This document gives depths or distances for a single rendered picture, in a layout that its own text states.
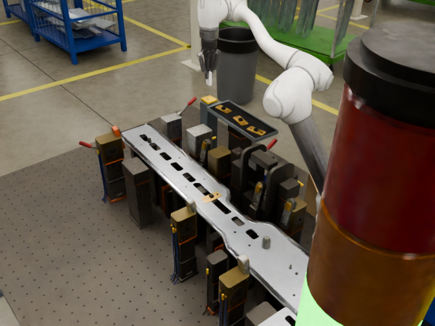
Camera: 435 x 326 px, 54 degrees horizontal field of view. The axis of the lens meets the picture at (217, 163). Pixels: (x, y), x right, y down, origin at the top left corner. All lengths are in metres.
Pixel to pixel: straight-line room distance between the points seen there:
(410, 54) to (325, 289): 0.13
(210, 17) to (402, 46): 1.82
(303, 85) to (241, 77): 2.88
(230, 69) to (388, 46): 4.29
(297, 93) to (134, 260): 1.00
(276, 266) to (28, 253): 1.14
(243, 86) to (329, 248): 4.36
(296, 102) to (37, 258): 1.30
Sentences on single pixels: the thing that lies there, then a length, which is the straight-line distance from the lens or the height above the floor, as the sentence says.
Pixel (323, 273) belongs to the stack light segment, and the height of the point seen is 1.96.
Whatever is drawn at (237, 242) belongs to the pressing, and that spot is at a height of 1.00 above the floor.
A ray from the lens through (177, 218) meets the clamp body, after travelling 1.61.
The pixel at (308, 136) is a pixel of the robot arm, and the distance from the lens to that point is 1.70.
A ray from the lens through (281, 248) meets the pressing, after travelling 1.59.
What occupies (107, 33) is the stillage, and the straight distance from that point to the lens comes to 6.43.
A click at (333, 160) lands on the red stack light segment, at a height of 2.02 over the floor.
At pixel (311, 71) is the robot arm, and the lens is 1.70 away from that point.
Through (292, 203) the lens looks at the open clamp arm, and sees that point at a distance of 1.62.
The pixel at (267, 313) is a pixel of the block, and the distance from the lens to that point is 1.43.
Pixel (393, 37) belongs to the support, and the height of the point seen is 2.08.
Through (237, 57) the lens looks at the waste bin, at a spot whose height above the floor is 0.56.
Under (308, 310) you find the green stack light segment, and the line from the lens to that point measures 0.27.
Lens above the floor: 2.13
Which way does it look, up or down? 35 degrees down
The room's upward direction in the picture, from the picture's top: 1 degrees clockwise
